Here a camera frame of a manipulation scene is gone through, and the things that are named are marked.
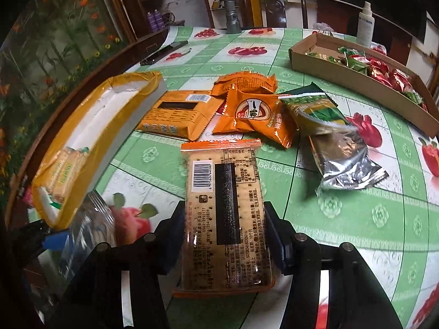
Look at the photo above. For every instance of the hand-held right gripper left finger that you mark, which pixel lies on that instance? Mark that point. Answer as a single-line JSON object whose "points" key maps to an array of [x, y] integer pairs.
{"points": [[176, 240]]}

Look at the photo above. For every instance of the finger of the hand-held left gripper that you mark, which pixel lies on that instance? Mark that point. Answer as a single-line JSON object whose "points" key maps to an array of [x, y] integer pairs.
{"points": [[56, 241]]}

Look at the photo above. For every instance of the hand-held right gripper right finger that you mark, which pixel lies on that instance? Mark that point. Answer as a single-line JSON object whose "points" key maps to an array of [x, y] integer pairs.
{"points": [[279, 250]]}

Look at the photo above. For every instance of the clear plastic biscuit packet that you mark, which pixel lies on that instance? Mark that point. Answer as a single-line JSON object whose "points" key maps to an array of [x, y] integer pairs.
{"points": [[92, 219]]}

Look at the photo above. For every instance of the yellow-green cracker packet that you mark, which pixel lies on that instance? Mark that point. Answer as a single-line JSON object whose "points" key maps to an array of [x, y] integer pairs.
{"points": [[65, 171]]}

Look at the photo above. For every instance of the clear orange-edged cracker packet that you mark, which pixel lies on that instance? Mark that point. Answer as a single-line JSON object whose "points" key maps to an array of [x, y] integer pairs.
{"points": [[223, 178]]}

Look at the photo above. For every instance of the silver foil snack packet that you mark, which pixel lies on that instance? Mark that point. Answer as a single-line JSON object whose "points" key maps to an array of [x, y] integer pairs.
{"points": [[343, 161]]}

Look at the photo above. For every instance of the orange opaque cracker packet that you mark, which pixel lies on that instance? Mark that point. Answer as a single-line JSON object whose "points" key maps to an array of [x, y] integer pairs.
{"points": [[164, 126]]}

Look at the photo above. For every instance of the yellow taped foam tray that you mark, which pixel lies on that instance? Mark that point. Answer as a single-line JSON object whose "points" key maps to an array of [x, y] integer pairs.
{"points": [[85, 116]]}

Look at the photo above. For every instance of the orange snack bag bowl print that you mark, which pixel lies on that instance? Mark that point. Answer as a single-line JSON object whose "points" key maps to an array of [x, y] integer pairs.
{"points": [[253, 116]]}

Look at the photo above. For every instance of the green-yellow snack packet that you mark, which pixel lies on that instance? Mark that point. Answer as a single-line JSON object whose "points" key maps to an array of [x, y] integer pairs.
{"points": [[319, 116]]}

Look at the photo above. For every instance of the dark green snack packet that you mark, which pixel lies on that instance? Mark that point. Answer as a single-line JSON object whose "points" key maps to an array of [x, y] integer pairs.
{"points": [[319, 90]]}

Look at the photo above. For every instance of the plain orange snack bag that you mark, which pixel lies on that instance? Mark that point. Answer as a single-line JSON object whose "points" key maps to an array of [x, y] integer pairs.
{"points": [[247, 80]]}

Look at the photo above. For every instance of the green checked fruit tablecloth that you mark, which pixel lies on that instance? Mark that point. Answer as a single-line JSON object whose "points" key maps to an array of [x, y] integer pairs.
{"points": [[343, 219]]}

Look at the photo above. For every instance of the long cardboard box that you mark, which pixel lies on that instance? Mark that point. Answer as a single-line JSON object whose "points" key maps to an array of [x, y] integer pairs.
{"points": [[343, 77]]}

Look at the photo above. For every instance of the black smartphone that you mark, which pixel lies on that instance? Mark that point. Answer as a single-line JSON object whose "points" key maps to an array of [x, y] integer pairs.
{"points": [[161, 53]]}

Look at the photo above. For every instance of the pile of wrapped candies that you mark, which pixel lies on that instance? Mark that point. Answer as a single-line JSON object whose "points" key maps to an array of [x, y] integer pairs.
{"points": [[380, 72]]}

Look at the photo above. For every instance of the purple bottle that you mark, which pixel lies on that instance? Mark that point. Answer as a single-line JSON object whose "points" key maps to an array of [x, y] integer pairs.
{"points": [[151, 20], [159, 20]]}

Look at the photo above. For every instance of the white plastic bag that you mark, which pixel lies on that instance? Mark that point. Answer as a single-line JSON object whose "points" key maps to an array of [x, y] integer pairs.
{"points": [[322, 27]]}

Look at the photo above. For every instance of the grey flashlight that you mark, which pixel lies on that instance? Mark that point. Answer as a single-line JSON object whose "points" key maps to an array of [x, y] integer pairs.
{"points": [[231, 17]]}

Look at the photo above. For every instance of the white spray bottle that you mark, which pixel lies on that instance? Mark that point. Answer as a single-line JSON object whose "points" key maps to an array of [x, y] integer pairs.
{"points": [[364, 27]]}

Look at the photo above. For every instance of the wooden chair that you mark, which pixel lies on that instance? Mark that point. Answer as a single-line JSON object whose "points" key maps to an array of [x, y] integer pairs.
{"points": [[274, 7]]}

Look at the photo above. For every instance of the flower wall panel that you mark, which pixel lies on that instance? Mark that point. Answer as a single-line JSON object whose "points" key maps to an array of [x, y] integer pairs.
{"points": [[51, 41]]}

